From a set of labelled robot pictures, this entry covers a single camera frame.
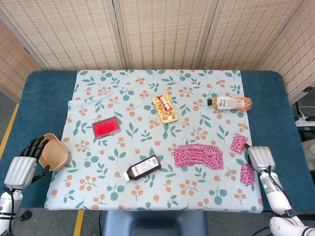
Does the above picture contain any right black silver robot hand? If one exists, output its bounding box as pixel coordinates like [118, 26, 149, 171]
[242, 143, 276, 172]

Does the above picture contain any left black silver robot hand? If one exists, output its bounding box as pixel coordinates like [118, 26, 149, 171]
[3, 136, 51, 190]

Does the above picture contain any pink patterned packet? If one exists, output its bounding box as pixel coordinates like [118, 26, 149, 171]
[230, 133, 248, 155]
[240, 163, 255, 185]

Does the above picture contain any pink patterned packet strip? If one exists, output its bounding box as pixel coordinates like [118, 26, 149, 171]
[173, 144, 224, 170]

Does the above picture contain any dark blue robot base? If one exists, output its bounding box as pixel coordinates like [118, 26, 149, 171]
[102, 210, 208, 236]

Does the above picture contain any brown paper bowl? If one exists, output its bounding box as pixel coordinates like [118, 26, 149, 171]
[38, 133, 72, 172]

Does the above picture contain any white power strip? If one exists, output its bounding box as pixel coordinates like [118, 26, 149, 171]
[294, 116, 315, 127]

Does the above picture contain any orange drink bottle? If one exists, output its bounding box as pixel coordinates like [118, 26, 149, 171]
[206, 96, 253, 112]

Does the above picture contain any red stamp pad case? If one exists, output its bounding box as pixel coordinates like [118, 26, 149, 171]
[92, 116, 121, 140]

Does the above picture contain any floral leaf print tablecloth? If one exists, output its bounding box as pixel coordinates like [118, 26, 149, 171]
[43, 69, 264, 212]

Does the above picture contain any woven bamboo screen panel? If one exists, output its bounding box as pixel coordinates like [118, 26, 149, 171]
[199, 0, 309, 71]
[113, 0, 219, 71]
[0, 0, 124, 71]
[257, 0, 315, 103]
[0, 19, 42, 102]

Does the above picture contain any yellow snack box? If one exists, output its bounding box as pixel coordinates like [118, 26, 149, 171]
[152, 94, 179, 125]

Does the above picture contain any brown medicine bottle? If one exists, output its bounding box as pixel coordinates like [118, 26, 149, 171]
[123, 155, 162, 182]

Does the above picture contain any white power cable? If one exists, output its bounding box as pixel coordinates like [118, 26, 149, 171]
[296, 101, 315, 118]

